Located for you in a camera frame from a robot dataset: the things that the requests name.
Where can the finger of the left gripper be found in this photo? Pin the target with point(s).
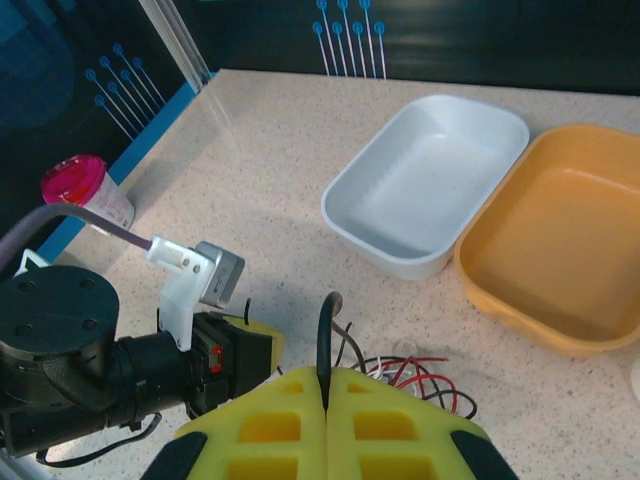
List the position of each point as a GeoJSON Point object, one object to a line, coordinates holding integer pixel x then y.
{"type": "Point", "coordinates": [250, 360]}

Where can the aluminium frame post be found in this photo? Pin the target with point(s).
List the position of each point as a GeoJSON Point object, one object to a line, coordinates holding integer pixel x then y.
{"type": "Point", "coordinates": [180, 45]}

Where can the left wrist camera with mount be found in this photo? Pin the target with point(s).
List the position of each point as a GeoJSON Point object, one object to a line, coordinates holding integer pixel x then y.
{"type": "Point", "coordinates": [220, 270]}

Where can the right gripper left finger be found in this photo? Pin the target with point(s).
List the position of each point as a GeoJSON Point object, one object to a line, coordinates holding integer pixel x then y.
{"type": "Point", "coordinates": [312, 450]}

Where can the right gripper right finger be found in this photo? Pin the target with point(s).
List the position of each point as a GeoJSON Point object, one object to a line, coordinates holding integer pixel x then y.
{"type": "Point", "coordinates": [435, 425]}

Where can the pink lidded cup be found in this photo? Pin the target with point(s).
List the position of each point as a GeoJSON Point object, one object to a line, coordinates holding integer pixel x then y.
{"type": "Point", "coordinates": [85, 185]}

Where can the orange plastic tray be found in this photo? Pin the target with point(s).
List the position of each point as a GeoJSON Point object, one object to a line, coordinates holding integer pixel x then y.
{"type": "Point", "coordinates": [560, 240]}

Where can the white plastic tray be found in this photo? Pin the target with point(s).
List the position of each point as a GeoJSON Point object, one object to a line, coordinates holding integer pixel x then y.
{"type": "Point", "coordinates": [415, 190]}

